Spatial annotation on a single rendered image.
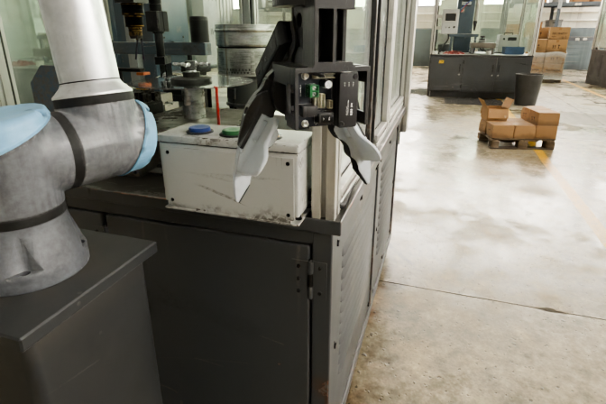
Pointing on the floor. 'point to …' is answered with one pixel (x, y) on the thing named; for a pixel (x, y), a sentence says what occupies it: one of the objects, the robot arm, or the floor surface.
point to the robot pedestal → (84, 333)
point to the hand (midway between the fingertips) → (303, 191)
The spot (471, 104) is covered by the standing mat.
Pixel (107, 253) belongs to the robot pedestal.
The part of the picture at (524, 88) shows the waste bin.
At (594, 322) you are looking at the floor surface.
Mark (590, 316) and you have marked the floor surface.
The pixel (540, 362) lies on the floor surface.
